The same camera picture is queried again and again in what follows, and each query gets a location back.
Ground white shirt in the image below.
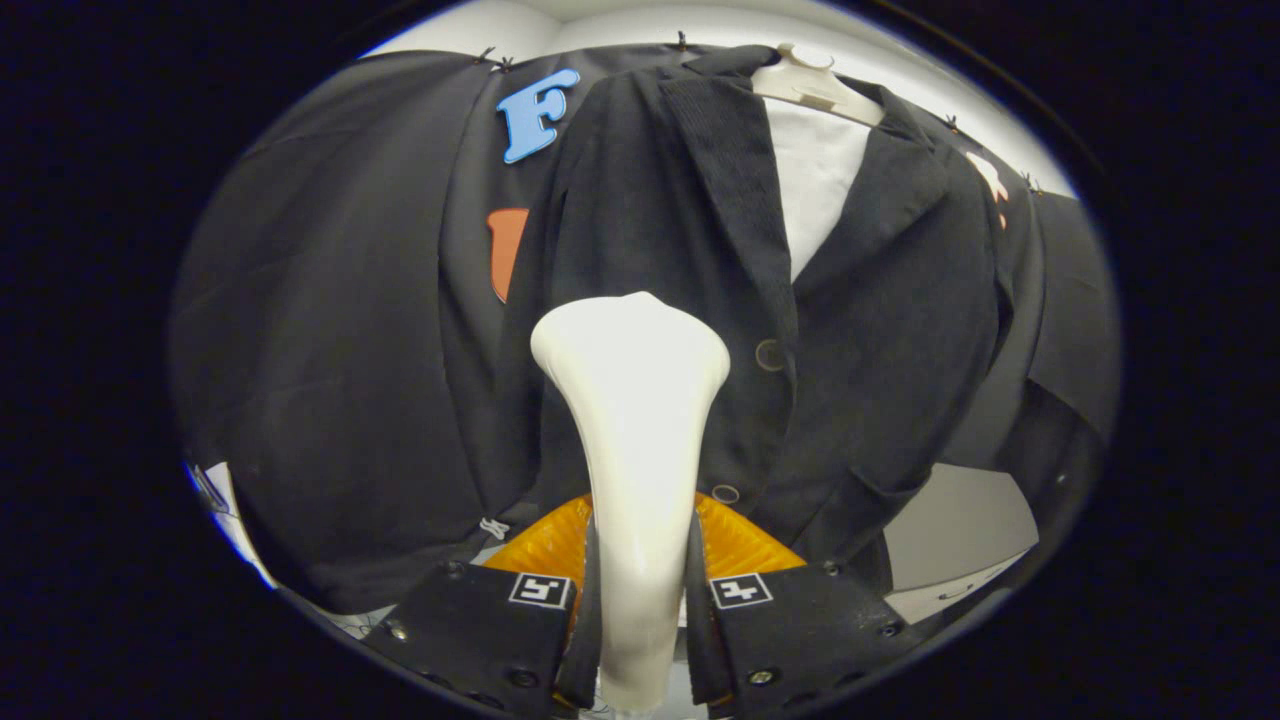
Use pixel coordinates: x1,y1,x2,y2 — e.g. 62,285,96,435
765,97,873,284

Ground cream plastic hanger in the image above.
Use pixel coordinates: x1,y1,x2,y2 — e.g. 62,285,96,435
750,42,886,128

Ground white garment steamer head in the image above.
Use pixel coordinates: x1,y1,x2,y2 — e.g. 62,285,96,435
530,291,732,713

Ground black suit jacket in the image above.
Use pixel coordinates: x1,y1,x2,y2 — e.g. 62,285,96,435
497,45,1006,591

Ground black backdrop cloth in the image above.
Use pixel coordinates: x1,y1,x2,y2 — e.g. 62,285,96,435
168,45,1121,616

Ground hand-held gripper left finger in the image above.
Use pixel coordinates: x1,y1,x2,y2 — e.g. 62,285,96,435
362,493,601,719

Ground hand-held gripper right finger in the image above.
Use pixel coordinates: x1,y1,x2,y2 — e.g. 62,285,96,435
685,491,929,719

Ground beige cabinet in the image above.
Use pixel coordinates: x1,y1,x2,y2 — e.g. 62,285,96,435
885,462,1041,626

